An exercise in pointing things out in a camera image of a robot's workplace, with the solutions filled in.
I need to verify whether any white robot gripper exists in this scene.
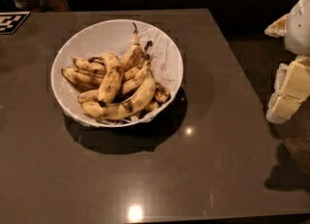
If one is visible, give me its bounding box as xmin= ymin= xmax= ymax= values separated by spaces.
xmin=264 ymin=0 xmax=310 ymax=124

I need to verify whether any central spotted banana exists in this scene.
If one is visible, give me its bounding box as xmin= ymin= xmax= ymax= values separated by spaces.
xmin=88 ymin=53 xmax=124 ymax=107

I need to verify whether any small right brown banana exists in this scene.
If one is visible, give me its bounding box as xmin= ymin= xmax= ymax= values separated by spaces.
xmin=144 ymin=82 xmax=171 ymax=112

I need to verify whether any middle right banana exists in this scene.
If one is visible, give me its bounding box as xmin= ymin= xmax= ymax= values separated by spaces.
xmin=120 ymin=55 xmax=150 ymax=94

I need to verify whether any top banana with stem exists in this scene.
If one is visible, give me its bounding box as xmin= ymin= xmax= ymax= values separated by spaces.
xmin=120 ymin=24 xmax=143 ymax=71

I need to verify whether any white bowl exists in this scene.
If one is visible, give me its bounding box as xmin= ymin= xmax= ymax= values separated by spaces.
xmin=50 ymin=18 xmax=184 ymax=128

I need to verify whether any long front curved banana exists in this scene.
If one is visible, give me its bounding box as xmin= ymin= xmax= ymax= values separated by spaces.
xmin=81 ymin=64 xmax=156 ymax=121

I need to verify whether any short left front banana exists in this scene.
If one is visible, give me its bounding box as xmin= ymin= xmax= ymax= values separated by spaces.
xmin=77 ymin=89 xmax=98 ymax=103

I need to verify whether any left lower spotted banana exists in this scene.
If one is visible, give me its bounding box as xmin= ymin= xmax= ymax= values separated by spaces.
xmin=61 ymin=68 xmax=103 ymax=89

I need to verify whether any left upper spotted banana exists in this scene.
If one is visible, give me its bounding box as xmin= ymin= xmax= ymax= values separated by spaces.
xmin=73 ymin=57 xmax=106 ymax=75

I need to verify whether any black white fiducial marker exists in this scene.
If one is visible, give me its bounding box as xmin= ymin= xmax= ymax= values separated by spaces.
xmin=0 ymin=12 xmax=30 ymax=35

